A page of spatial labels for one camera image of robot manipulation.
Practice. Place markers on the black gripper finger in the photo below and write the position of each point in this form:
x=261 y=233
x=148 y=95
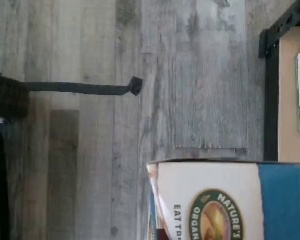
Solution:
x=77 y=88

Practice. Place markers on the blue white oatmeal box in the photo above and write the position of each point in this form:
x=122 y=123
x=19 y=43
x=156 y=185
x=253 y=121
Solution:
x=227 y=200

